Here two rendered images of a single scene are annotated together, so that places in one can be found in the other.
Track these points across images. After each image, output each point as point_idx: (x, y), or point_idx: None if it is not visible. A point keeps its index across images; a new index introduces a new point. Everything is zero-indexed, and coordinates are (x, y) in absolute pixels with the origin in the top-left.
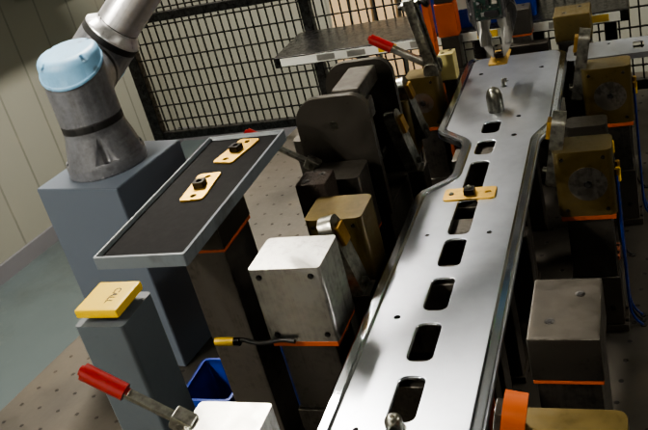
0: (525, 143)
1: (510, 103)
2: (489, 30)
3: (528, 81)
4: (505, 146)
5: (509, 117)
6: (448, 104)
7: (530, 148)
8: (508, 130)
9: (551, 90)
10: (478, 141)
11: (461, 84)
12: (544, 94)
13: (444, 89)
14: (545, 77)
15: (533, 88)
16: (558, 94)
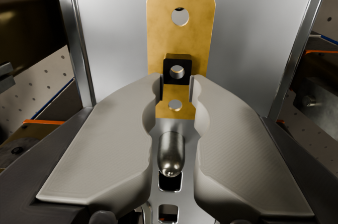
0: (210, 217)
1: (193, 125)
2: (144, 122)
3: (235, 30)
4: (190, 217)
5: (193, 165)
6: (80, 100)
7: (216, 222)
8: (192, 193)
9: (270, 93)
10: (159, 204)
11: None
12: (254, 106)
13: (29, 10)
14: (275, 18)
15: (240, 73)
16: (278, 110)
